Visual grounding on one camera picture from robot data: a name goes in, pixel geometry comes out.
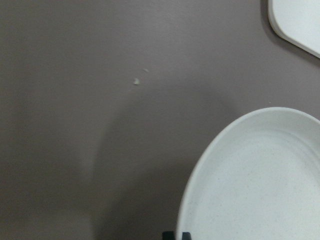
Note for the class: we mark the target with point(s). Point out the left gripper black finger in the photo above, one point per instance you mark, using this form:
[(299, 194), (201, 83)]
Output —
[(168, 235)]

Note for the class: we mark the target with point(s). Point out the white round plate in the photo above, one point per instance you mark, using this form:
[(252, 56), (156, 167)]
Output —
[(259, 179)]

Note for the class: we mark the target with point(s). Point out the white rectangular tray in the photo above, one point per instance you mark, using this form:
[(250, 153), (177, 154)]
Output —
[(298, 22)]

